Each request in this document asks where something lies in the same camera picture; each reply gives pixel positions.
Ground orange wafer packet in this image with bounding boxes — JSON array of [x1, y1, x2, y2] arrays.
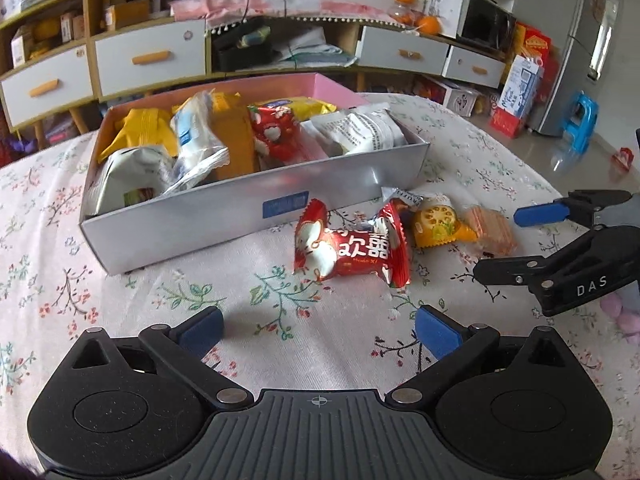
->
[[463, 206, 518, 257]]

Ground orange fruit biscuit packet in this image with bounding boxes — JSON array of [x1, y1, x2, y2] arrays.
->
[[411, 195, 478, 249]]

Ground red candy packet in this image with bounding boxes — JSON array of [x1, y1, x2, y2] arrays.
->
[[293, 200, 410, 288]]

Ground white green snack bag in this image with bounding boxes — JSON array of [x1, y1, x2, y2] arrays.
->
[[85, 145, 174, 217]]

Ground white black-lettered snack packet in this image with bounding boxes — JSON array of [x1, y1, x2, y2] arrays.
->
[[163, 91, 230, 196]]

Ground dark yellow snack packet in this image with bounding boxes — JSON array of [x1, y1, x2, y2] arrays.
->
[[98, 108, 179, 164]]

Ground white grey snack bag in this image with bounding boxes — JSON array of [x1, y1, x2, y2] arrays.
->
[[305, 102, 408, 155]]

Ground orange pastry packet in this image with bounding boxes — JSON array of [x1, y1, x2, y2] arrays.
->
[[210, 91, 259, 181]]

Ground yellow cracker packet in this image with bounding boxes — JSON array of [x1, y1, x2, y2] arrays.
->
[[250, 96, 337, 122]]

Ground blue plastic stool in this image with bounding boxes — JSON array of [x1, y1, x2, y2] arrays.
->
[[561, 91, 599, 155]]

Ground floral tablecloth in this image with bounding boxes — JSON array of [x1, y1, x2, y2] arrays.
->
[[1, 94, 639, 479]]

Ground pink and silver box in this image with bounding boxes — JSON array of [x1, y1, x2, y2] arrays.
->
[[79, 73, 430, 275]]

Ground black microwave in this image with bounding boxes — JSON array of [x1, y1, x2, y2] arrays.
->
[[457, 0, 516, 53]]

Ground oranges in bowl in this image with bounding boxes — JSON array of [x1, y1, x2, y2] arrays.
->
[[387, 0, 442, 36]]

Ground wooden cabinet with drawers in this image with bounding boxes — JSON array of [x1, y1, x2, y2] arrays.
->
[[1, 0, 506, 132]]

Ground pink cloth runner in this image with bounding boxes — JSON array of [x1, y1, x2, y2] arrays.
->
[[170, 0, 400, 28]]

